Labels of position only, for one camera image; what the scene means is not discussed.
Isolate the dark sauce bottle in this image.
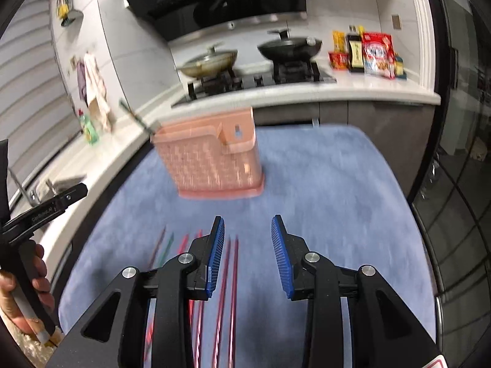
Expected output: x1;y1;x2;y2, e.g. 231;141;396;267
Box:
346;25;365;73

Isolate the blue fleece mat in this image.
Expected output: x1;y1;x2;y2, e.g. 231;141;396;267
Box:
57;125;438;368

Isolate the purple hanging cloth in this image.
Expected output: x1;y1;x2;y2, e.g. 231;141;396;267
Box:
76;59;90;102

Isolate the wok with glass lid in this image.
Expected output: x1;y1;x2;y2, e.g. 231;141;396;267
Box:
176;45;239;78

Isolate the dark kitchen base cabinet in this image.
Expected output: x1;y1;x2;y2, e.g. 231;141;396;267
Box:
253;100;438;200

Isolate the wall rack with brush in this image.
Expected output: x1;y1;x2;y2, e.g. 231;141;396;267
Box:
54;0;84;27

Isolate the red and white snack bag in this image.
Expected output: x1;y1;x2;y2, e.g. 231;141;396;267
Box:
362;32;396;78

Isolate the white hanging towel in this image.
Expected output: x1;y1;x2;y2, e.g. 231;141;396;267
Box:
82;52;113;131

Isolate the person's left hand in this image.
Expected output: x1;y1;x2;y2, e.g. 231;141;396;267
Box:
0;243;56;334

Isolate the green chopstick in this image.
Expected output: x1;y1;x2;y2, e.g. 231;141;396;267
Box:
159;232;175;267

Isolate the small red packet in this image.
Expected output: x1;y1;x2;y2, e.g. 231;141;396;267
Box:
329;52;350;70

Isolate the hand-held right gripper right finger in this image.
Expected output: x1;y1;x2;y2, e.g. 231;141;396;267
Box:
271;215;442;368

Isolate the green dish soap bottle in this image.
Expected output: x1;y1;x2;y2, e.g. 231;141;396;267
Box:
79;109;100;146

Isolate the grey window blind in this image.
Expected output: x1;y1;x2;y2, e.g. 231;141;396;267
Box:
0;0;81;200

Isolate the black range hood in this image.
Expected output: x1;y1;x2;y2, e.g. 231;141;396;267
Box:
120;0;308;42

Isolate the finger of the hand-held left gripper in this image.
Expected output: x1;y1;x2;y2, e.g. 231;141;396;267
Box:
0;183;89;244

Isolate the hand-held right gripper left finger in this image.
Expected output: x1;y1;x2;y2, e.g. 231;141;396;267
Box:
46;216;226;368

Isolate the pink perforated utensil basket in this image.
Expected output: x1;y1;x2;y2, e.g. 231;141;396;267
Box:
150;107;266;201

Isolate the glass door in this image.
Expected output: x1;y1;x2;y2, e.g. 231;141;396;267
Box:
418;0;491;353

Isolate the black wok with lid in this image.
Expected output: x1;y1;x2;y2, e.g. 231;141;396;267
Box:
257;29;323;63

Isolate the white kitchen countertop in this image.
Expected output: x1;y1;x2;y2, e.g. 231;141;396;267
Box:
8;69;442;277

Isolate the dark chopstick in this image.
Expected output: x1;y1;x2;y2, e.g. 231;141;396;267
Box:
120;100;162;133

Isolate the yellow packet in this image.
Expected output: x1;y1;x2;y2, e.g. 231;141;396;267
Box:
332;31;348;54

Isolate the black gas stove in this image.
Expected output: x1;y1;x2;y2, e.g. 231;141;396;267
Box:
171;60;338;108

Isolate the metal faucet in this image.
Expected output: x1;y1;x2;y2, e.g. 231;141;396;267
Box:
8;169;43;205

